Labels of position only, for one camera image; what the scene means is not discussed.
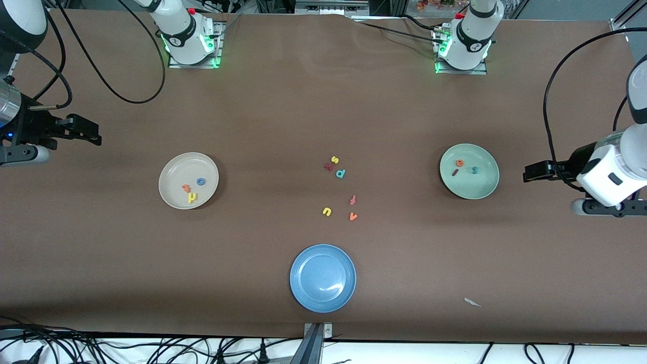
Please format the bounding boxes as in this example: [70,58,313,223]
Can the green round plate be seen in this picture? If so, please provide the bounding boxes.
[439,143,500,200]

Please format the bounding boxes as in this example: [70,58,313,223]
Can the beige round plate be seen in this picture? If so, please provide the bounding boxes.
[158,152,220,210]

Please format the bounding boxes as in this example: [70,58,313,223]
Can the table cover sheet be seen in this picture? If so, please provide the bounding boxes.
[0,9,647,345]

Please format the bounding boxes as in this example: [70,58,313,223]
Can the orange flowers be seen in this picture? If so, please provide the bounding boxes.
[417,0,458,12]

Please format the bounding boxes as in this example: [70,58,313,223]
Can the blue round plate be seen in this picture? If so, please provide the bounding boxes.
[290,244,357,313]

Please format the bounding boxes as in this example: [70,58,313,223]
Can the grey power strip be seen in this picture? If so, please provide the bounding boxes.
[296,0,369,16]

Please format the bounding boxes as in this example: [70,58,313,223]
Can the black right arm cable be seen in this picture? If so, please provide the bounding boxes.
[28,0,167,110]

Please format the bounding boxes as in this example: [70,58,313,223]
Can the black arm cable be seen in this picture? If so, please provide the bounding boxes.
[28,0,167,110]
[543,28,647,191]

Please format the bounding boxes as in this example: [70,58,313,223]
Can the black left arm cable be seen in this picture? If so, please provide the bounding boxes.
[543,28,647,191]

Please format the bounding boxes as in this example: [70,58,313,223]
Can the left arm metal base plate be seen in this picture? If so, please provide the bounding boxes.
[434,28,488,75]

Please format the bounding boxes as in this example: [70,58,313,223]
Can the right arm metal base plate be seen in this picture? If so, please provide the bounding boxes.
[168,21,223,69]

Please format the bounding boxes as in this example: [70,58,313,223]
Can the black base supply cable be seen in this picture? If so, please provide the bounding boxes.
[354,14,441,45]

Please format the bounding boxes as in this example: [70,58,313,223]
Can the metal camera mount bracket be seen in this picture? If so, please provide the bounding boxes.
[302,322,334,364]

